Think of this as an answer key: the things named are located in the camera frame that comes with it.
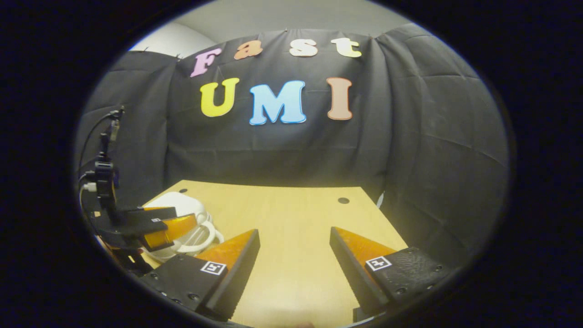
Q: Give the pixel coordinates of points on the small white suitcase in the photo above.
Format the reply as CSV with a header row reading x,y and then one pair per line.
x,y
182,202

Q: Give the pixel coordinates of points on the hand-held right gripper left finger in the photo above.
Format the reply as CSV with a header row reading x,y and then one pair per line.
x,y
237,282

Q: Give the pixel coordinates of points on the black backdrop cloth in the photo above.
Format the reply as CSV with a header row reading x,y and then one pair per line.
x,y
273,150

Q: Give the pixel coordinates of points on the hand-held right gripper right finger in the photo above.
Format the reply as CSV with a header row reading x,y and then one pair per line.
x,y
353,278

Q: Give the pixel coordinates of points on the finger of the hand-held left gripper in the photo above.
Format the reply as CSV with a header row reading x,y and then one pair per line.
x,y
145,223
175,228

